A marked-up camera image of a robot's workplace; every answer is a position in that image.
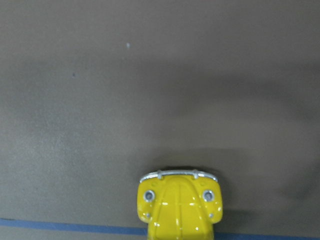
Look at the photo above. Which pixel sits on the yellow beetle toy car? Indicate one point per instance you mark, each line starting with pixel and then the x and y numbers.
pixel 179 204

